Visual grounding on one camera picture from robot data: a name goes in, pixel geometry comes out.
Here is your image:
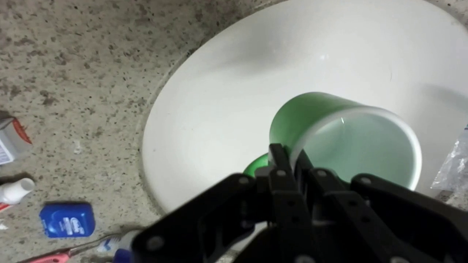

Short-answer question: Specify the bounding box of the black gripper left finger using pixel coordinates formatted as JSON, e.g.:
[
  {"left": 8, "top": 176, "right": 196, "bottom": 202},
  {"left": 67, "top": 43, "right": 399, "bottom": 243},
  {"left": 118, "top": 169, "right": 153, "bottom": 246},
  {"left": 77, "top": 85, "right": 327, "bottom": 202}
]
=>
[{"left": 130, "top": 142, "right": 313, "bottom": 263}]

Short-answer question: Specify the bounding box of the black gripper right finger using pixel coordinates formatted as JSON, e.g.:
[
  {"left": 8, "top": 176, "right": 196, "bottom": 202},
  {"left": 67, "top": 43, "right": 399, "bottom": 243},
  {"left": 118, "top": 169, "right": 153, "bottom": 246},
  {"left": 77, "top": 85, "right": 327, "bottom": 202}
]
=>
[{"left": 291, "top": 148, "right": 468, "bottom": 263}]

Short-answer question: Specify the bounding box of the green mug white inside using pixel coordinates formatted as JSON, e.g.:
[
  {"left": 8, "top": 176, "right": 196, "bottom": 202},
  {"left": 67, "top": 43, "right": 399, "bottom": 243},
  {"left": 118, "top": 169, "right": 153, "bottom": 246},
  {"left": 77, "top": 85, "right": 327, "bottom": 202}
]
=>
[{"left": 242, "top": 91, "right": 424, "bottom": 193}]

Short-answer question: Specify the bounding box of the white oval sink basin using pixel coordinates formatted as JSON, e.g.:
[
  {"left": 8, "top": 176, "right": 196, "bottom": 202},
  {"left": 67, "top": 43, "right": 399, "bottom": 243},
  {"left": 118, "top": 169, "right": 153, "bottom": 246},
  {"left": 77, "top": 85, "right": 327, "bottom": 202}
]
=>
[{"left": 140, "top": 0, "right": 468, "bottom": 217}]

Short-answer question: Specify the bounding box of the clear plastic zip bag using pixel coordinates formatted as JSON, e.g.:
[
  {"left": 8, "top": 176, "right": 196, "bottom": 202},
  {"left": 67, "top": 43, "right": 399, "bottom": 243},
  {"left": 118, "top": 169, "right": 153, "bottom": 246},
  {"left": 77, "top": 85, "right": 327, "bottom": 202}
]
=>
[{"left": 430, "top": 123, "right": 468, "bottom": 207}]

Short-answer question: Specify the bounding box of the blue white oval container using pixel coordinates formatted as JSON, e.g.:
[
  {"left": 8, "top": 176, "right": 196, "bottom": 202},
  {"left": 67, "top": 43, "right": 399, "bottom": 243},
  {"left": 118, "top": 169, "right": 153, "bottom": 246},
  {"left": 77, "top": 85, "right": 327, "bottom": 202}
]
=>
[{"left": 93, "top": 230, "right": 144, "bottom": 263}]

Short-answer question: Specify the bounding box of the blue dental floss case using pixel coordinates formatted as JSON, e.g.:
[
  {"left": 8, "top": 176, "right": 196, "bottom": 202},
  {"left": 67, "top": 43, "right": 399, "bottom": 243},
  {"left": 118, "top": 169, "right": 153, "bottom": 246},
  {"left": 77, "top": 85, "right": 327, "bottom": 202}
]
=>
[{"left": 39, "top": 201, "right": 96, "bottom": 240}]

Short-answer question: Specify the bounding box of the red toothbrush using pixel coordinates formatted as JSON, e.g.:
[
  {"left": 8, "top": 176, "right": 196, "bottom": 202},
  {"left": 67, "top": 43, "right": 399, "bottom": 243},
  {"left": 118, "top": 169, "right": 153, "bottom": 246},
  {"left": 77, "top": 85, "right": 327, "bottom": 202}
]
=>
[{"left": 19, "top": 233, "right": 114, "bottom": 263}]

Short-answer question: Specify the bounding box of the red white toothpaste tube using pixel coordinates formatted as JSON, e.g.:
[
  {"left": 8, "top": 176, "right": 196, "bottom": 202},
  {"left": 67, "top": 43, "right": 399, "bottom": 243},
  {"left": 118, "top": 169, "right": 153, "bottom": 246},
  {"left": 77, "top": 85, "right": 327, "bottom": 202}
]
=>
[{"left": 0, "top": 177, "right": 36, "bottom": 212}]

